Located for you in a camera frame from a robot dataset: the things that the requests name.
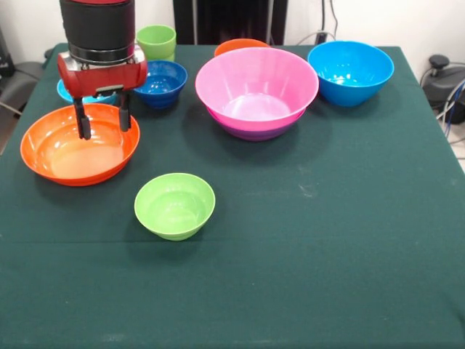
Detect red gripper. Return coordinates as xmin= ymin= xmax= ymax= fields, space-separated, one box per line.
xmin=57 ymin=45 xmax=149 ymax=140

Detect wide orange bowl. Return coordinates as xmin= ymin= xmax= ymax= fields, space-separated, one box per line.
xmin=20 ymin=103 xmax=141 ymax=188

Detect large pink bowl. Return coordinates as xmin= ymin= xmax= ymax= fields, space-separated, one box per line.
xmin=195 ymin=47 xmax=320 ymax=132

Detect small light blue bowl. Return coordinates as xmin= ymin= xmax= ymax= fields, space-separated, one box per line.
xmin=57 ymin=78 xmax=119 ymax=107

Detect small dark blue bowl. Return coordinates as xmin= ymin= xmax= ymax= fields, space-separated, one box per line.
xmin=132 ymin=60 xmax=189 ymax=109

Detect grey wheeled floor base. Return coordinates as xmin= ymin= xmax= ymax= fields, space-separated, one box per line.
xmin=0 ymin=61 xmax=47 ymax=110
xmin=421 ymin=54 xmax=465 ymax=110

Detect green cup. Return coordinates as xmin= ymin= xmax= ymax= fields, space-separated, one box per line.
xmin=135 ymin=24 xmax=177 ymax=63

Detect small green bowl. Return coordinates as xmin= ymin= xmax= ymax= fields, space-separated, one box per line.
xmin=134 ymin=172 xmax=217 ymax=241

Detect small deep orange bowl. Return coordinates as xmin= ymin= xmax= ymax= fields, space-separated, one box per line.
xmin=214 ymin=39 xmax=272 ymax=58

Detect purple bowl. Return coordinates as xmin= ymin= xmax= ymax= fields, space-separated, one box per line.
xmin=214 ymin=111 xmax=303 ymax=143

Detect dark green tablecloth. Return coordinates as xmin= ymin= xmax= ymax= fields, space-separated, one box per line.
xmin=0 ymin=43 xmax=465 ymax=349

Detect medium blue bowl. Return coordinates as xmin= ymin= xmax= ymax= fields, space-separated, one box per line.
xmin=307 ymin=40 xmax=395 ymax=108

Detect tangle of floor cables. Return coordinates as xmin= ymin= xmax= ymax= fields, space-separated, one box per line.
xmin=434 ymin=78 xmax=465 ymax=161

